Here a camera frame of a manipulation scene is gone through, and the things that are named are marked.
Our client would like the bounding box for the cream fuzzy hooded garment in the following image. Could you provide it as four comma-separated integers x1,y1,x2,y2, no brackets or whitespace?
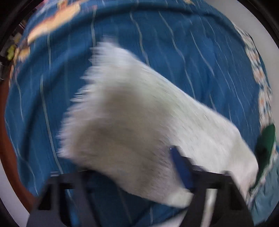
58,42,258,208

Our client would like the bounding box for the dark green striped sweater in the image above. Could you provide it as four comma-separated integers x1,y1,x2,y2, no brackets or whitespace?
255,124,275,185

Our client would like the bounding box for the checkered pastel quilt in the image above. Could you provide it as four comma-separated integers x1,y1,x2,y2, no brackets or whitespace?
235,26,278,208

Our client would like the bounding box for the blue striped bed sheet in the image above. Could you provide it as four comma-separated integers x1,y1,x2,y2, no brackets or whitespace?
4,1,278,226

